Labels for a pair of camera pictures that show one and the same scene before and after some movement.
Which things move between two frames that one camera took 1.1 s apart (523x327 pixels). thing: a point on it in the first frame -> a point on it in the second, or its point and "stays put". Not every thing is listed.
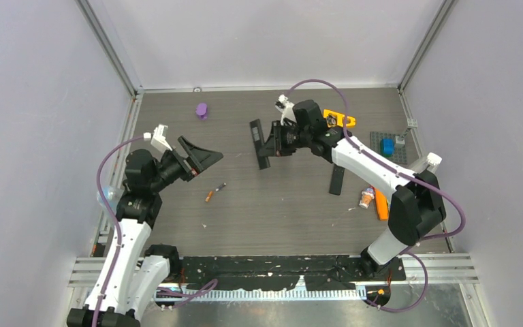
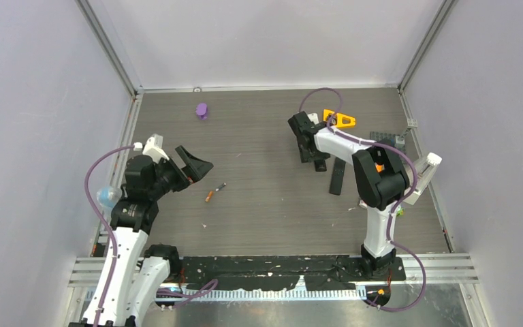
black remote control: [263, 161] -> [320, 165]
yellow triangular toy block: [335, 118] stays put
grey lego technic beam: [412, 123] stays put
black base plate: [276, 272] stays put
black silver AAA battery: [220, 187] stays put
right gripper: [274, 146] -> [307, 157]
